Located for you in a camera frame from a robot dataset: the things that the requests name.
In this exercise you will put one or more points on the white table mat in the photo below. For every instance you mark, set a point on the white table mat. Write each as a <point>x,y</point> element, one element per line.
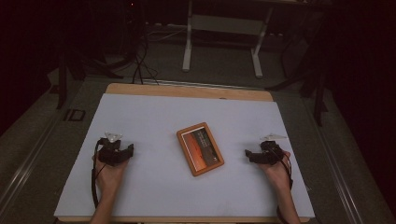
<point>162,186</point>

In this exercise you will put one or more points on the black metal stand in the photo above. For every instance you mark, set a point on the black metal stand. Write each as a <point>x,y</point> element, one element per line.
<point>317,87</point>
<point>62,77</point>

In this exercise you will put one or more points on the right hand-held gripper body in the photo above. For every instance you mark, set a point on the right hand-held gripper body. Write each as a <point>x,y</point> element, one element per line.
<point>271,154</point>

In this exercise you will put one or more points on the black floor bracket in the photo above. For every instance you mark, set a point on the black floor bracket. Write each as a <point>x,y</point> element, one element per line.
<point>74,114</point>

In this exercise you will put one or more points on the metal floor strip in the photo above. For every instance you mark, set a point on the metal floor strip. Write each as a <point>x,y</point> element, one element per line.
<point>202,84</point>

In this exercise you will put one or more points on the wooden photo frame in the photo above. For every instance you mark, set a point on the wooden photo frame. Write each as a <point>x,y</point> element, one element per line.
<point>200,149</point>

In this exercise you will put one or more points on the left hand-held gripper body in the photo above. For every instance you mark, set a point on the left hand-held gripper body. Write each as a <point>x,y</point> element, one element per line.
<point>110,154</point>

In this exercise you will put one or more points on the person's left hand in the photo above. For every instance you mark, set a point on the person's left hand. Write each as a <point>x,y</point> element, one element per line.
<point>109,177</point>

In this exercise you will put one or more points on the white metal desk frame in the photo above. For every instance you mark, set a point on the white metal desk frame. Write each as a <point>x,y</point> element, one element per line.
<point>224,25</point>

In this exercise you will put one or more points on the wooden table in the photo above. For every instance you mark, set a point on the wooden table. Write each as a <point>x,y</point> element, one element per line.
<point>186,91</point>

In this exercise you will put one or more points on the metal floor rail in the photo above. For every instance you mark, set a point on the metal floor rail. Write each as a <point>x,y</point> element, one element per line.
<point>28,165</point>
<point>339,168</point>

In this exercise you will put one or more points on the person's right hand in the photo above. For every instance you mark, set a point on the person's right hand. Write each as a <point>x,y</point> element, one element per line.
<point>278,174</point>

